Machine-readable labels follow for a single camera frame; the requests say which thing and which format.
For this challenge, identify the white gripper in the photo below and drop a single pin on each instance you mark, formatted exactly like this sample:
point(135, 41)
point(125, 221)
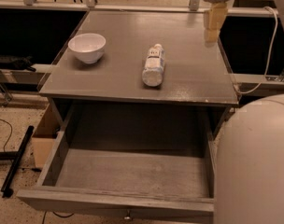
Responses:
point(213, 19)

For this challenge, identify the blue plastic water bottle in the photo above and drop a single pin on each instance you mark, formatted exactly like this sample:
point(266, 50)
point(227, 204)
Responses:
point(152, 74)

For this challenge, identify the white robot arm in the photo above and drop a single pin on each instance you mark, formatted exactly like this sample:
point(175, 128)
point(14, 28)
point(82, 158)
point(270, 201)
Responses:
point(249, 176)

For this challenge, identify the open grey top drawer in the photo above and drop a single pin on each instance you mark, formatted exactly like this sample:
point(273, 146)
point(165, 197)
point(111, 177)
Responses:
point(163, 177)

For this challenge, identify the grey wooden cabinet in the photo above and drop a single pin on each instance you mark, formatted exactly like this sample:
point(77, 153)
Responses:
point(195, 77)

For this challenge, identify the white ceramic bowl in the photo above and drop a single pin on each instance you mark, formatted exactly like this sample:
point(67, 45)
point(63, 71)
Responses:
point(88, 48)

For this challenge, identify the brown cardboard box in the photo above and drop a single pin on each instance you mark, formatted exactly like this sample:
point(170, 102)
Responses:
point(44, 137)

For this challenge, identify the black metal stand bar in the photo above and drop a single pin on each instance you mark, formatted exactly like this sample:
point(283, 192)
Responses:
point(15, 158)

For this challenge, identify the aluminium frame rail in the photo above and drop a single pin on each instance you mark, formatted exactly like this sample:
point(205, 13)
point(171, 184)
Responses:
point(39, 6)

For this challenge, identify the black cloth on rail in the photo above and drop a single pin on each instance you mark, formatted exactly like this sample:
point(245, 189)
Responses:
point(16, 63)

